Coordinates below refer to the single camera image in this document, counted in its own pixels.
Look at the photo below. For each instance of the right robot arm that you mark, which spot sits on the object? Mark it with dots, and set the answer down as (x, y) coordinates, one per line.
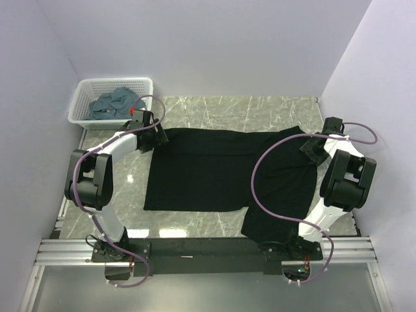
(345, 186)

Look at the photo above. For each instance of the grey blue t shirt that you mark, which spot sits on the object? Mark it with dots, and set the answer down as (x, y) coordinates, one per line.
(115, 105)

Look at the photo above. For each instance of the white plastic laundry basket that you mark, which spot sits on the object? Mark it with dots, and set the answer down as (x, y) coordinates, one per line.
(90, 89)

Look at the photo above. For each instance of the black t shirt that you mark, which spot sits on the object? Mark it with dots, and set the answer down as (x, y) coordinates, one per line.
(221, 171)

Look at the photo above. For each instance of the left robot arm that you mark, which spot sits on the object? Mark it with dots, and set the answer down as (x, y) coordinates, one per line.
(89, 182)

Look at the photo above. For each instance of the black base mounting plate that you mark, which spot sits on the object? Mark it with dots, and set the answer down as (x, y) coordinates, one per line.
(200, 256)

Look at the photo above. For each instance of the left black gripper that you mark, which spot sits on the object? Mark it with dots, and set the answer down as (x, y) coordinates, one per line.
(160, 138)

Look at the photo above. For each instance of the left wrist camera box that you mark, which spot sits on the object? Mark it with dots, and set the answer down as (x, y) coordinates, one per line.
(132, 110)

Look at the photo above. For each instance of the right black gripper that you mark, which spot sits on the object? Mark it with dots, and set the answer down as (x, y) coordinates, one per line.
(308, 147)

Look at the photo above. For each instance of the aluminium rail frame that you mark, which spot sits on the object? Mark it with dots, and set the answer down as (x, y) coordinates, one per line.
(348, 278)

